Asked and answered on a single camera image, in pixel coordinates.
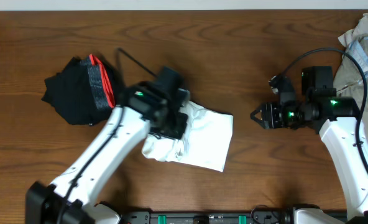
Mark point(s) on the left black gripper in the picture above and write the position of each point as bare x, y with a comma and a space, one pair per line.
176, 132

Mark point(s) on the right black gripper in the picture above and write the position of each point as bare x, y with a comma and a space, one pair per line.
270, 118

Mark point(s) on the white printed t-shirt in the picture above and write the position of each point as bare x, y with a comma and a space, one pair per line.
205, 142

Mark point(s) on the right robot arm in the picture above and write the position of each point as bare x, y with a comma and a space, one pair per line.
334, 119

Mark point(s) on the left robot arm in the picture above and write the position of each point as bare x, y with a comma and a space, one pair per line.
145, 108

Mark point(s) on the black shorts with red waistband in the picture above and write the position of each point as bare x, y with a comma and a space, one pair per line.
85, 91

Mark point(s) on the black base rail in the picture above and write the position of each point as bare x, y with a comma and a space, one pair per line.
258, 215

